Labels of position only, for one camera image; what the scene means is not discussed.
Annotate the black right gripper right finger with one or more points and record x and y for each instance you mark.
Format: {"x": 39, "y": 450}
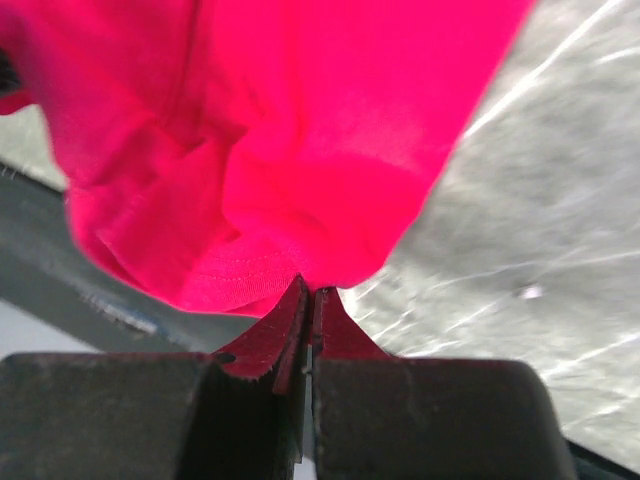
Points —
{"x": 338, "y": 343}

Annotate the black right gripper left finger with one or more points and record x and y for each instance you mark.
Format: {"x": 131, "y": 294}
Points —
{"x": 272, "y": 346}

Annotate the pink red t-shirt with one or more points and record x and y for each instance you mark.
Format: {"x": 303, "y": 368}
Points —
{"x": 215, "y": 150}

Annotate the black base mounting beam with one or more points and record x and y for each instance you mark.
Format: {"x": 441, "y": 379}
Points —
{"x": 44, "y": 274}

